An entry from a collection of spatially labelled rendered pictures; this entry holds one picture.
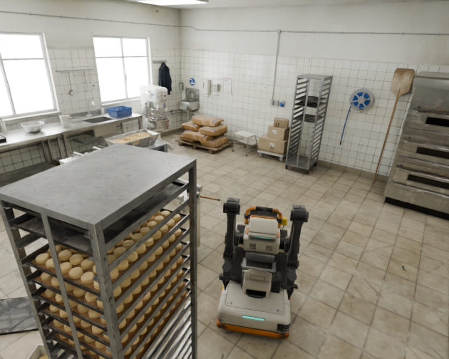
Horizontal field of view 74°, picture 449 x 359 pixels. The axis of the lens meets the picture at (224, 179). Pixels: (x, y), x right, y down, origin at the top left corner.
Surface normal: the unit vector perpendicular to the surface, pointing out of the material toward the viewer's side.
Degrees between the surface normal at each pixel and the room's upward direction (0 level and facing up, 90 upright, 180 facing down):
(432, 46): 90
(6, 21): 90
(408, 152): 90
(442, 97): 90
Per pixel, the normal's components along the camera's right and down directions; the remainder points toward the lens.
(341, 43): -0.58, 0.33
